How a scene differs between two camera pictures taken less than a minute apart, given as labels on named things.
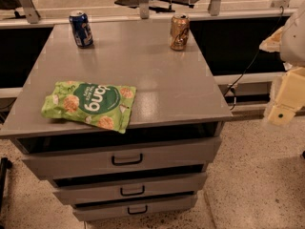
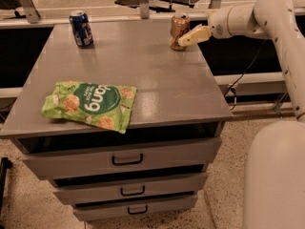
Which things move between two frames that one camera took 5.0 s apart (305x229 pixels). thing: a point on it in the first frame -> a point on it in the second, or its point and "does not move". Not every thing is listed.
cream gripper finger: x=290 y=97 -> x=223 y=22
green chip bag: x=109 y=106 does not move
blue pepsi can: x=82 y=30 does not move
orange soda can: x=179 y=31 does not move
